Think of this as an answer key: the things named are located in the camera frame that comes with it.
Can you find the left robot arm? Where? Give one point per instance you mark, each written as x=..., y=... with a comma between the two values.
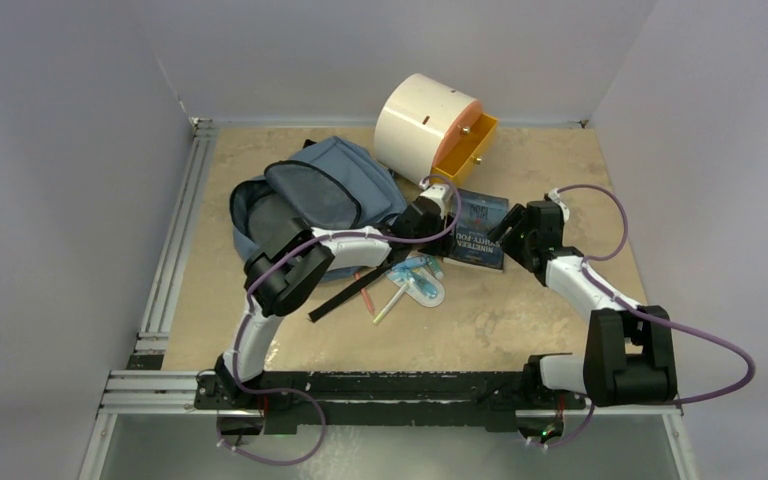
x=283, y=272

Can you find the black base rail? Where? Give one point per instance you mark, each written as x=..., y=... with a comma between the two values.
x=286, y=400

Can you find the blister pack with blue items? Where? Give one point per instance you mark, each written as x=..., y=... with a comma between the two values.
x=423, y=287

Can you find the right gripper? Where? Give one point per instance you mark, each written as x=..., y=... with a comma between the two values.
x=516, y=220

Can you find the green white glue stick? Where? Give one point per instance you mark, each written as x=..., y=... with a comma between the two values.
x=434, y=267

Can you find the blue backpack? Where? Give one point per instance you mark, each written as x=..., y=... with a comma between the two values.
x=331, y=184

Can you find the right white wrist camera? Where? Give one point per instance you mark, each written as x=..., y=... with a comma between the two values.
x=554, y=195

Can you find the white marker pen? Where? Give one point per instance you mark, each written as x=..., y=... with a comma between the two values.
x=390, y=304

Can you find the dark blue book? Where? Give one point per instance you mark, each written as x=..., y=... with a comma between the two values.
x=471, y=246

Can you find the yellow open drawer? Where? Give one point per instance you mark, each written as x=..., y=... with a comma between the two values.
x=468, y=152

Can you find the cream round drawer cabinet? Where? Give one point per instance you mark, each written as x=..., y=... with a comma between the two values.
x=420, y=123

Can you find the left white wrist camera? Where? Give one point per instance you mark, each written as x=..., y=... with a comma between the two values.
x=441, y=195

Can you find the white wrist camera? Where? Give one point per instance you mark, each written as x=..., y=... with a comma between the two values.
x=441, y=195
x=554, y=195

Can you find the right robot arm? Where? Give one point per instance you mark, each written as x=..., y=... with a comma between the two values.
x=629, y=356

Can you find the aluminium frame rail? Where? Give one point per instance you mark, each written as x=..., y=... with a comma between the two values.
x=145, y=391

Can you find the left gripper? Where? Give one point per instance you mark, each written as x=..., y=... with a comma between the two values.
x=441, y=248

